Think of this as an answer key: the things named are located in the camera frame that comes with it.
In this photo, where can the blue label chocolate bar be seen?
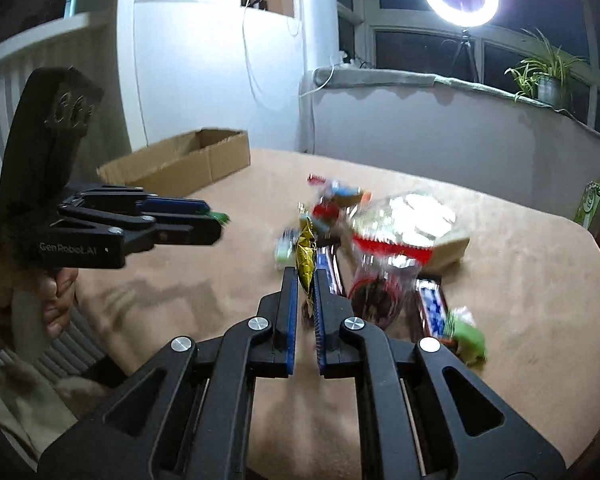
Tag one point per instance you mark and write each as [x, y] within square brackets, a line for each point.
[432, 310]

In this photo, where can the clear cracker package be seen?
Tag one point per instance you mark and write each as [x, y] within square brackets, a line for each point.
[412, 227]

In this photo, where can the brown Snickers bar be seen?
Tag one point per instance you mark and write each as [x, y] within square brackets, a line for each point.
[327, 260]

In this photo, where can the brown cardboard box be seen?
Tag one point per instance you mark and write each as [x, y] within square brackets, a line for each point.
[181, 165]

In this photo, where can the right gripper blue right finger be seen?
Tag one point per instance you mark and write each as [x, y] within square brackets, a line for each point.
[334, 356]

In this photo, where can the light green candy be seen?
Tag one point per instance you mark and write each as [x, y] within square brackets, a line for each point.
[469, 341]

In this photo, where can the green candy packet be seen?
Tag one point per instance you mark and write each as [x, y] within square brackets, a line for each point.
[220, 217]

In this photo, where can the red dried fruit bag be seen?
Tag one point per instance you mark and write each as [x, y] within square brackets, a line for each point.
[384, 278]

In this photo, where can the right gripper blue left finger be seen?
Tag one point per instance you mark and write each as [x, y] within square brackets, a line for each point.
[275, 356]

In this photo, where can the white refrigerator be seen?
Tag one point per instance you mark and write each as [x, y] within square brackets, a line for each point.
[185, 65]

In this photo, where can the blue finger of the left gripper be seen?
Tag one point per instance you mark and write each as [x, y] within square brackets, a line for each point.
[170, 205]
[186, 229]

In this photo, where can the black light tripod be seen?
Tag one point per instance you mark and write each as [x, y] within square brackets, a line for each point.
[464, 61]

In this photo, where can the green white carton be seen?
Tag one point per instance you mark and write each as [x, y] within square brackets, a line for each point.
[589, 203]

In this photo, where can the yellow gold candy packet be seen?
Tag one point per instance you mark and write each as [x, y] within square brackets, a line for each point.
[305, 258]

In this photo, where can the pale green candy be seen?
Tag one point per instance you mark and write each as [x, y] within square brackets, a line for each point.
[284, 248]

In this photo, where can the red tied snack bag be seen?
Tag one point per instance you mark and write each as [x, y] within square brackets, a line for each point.
[335, 196]

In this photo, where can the potted spider plant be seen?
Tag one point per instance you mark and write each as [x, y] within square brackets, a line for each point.
[544, 77]

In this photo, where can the person's left hand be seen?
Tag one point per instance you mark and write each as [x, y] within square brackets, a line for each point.
[58, 295]

